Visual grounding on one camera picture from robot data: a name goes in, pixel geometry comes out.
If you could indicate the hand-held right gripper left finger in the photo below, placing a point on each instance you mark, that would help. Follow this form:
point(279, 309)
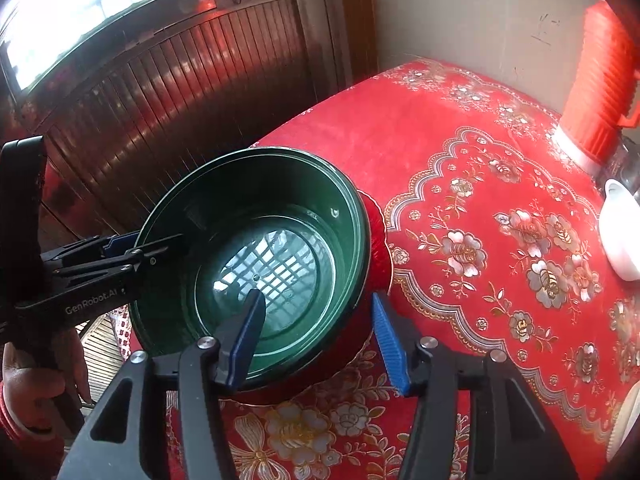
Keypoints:
point(247, 335)

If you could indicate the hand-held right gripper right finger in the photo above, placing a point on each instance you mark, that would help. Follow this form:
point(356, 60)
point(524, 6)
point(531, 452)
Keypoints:
point(390, 345)

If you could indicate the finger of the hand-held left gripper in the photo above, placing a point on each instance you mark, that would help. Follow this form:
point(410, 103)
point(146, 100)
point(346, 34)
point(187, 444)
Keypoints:
point(120, 245)
point(150, 259)

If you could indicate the dark green plastic bowl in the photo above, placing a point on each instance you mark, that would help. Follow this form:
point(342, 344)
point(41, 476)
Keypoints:
point(300, 210)

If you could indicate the white smooth bowl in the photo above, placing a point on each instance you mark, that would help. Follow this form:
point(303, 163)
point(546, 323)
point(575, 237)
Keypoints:
point(620, 240)
point(627, 430)

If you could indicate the person's left hand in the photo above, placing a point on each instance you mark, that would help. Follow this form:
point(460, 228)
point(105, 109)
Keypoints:
point(25, 390)

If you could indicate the brown wooden slatted door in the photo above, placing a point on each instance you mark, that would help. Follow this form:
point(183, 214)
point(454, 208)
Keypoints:
point(175, 85)

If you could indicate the red floral tablecloth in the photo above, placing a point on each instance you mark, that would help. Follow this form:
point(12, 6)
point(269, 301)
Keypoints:
point(450, 160)

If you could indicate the clear drinking glass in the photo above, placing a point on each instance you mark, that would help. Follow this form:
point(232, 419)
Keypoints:
point(627, 165)

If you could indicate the orange thermos jug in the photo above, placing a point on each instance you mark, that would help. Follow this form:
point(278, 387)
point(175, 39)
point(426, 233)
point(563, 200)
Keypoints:
point(600, 85)

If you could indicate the wooden door frame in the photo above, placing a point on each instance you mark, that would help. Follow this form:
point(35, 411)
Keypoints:
point(340, 25)

